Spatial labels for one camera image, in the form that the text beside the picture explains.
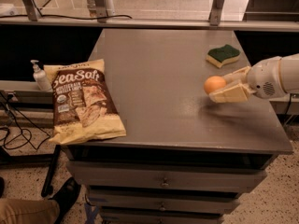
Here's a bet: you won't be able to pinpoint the grey drawer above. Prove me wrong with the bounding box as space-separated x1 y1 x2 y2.
88 189 239 214
66 161 266 193
100 209 223 224

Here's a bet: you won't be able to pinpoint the tan trouser leg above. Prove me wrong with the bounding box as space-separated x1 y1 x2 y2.
0 198 60 224

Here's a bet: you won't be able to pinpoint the green and yellow sponge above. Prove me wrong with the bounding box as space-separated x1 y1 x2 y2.
206 44 240 68

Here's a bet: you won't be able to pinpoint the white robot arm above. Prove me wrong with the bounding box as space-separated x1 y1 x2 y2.
208 54 299 103

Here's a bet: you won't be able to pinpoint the white pump dispenser bottle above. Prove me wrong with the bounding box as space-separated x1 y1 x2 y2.
31 60 52 91

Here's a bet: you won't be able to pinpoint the top grey drawer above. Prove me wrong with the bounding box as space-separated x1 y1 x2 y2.
66 161 266 193

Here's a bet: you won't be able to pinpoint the grey drawer cabinet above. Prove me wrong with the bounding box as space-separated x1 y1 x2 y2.
65 29 292 218

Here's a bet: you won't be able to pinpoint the black cable on rail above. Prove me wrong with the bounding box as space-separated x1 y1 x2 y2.
0 13 134 21

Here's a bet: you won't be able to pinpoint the orange fruit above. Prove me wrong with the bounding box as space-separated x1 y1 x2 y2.
204 76 226 94

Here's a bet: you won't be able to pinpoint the black shoe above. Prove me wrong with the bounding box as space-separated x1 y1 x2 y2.
52 177 81 224

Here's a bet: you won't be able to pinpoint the middle grey drawer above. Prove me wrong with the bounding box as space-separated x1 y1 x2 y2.
88 189 239 214

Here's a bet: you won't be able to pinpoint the sea salt chips bag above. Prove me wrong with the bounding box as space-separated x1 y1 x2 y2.
44 59 126 145

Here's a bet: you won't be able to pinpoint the black table leg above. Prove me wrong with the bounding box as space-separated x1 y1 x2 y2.
41 145 61 197

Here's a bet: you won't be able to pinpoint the black floor cables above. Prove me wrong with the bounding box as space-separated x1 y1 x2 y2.
0 91 52 151

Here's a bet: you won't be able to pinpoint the bottom grey drawer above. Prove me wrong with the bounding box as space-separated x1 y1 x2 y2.
100 209 223 224

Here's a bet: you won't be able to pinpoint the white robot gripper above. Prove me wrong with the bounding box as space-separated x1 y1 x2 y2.
209 56 286 103

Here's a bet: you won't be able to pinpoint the grey metal frame rail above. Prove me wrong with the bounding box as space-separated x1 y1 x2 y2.
1 0 299 32

